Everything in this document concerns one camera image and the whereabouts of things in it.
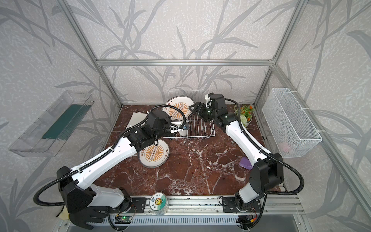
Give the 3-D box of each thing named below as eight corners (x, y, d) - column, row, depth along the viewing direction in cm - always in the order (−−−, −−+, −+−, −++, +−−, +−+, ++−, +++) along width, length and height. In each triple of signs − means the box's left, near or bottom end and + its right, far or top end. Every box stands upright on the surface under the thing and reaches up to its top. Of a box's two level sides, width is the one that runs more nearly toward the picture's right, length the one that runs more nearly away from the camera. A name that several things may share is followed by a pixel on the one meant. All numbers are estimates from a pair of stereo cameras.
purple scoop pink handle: (245, 173, 87) (246, 171, 85) (236, 161, 91) (237, 160, 90) (253, 167, 89) (254, 166, 87) (244, 156, 93) (244, 155, 92)
